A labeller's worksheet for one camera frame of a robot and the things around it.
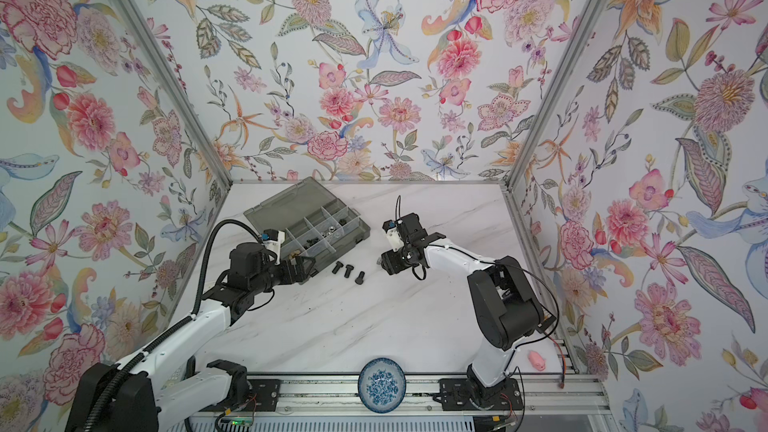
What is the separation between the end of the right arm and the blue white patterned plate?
9.4 inches

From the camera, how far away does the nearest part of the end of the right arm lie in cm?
69

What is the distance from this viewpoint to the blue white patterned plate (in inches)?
28.9
